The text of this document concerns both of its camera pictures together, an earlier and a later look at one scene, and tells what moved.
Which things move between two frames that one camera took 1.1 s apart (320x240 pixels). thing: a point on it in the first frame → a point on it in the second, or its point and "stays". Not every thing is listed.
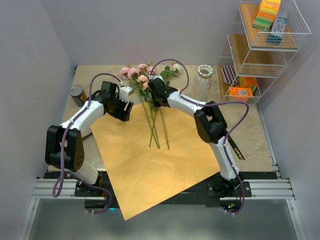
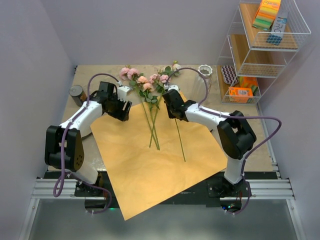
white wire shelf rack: x=263 y=35 stays
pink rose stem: x=164 y=129 → x=180 y=142
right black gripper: x=155 y=103 → x=170 y=114
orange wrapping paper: x=159 y=152 stays
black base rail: x=221 y=190 stays
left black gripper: x=124 y=115 stays
